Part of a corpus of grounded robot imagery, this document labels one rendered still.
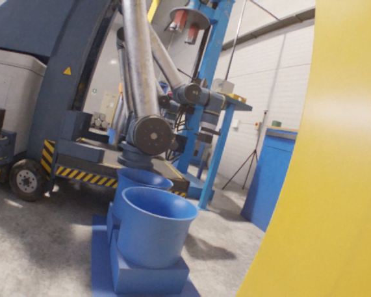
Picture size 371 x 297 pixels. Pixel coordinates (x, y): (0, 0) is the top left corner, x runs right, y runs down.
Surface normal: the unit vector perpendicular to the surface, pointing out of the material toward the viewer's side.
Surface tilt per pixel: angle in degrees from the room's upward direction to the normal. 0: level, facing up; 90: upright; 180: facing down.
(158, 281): 90
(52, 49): 90
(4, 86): 90
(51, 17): 90
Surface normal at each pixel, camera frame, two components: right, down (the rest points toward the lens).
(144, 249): -0.07, 0.05
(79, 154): 0.31, 0.15
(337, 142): -0.89, -0.22
